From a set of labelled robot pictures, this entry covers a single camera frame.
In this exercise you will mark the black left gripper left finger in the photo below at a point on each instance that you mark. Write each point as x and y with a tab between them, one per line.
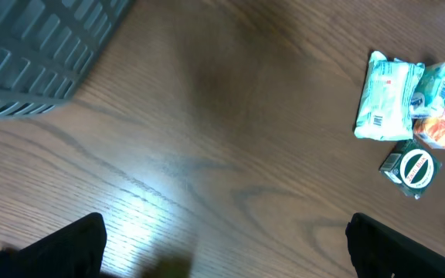
75	250

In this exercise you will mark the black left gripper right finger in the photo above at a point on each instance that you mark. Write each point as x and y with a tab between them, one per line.
379	251

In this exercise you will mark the orange tissue pack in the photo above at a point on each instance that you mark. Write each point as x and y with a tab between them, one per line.
431	131

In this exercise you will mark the small teal tissue pack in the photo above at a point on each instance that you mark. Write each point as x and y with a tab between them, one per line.
429	97

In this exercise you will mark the grey plastic mesh basket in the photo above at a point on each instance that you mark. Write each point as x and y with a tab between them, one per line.
47	49

